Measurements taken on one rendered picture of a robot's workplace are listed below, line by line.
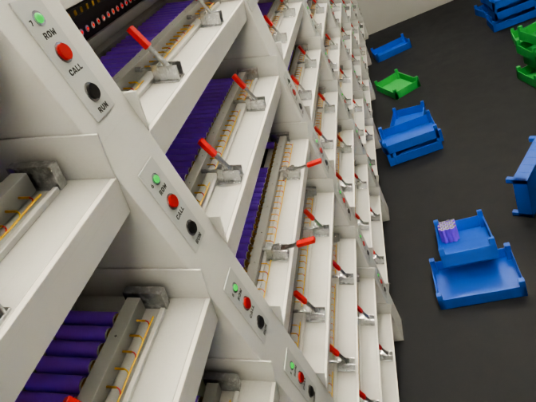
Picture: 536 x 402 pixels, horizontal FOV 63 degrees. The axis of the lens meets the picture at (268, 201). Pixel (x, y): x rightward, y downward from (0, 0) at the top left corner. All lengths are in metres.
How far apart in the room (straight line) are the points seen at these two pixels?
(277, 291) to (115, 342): 0.35
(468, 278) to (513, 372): 0.41
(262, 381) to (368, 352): 0.70
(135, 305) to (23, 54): 0.29
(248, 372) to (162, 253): 0.24
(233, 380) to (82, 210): 0.34
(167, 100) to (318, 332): 0.57
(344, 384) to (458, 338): 0.76
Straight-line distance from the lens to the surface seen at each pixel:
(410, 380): 1.72
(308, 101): 1.40
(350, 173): 1.69
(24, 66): 0.45
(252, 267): 0.80
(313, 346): 0.93
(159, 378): 0.51
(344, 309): 1.22
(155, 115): 0.58
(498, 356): 1.72
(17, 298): 0.38
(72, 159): 0.48
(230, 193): 0.71
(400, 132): 2.78
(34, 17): 0.48
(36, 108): 0.47
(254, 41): 1.11
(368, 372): 1.33
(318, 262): 1.08
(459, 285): 1.91
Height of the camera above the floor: 1.45
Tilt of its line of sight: 31 degrees down
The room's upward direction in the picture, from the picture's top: 30 degrees counter-clockwise
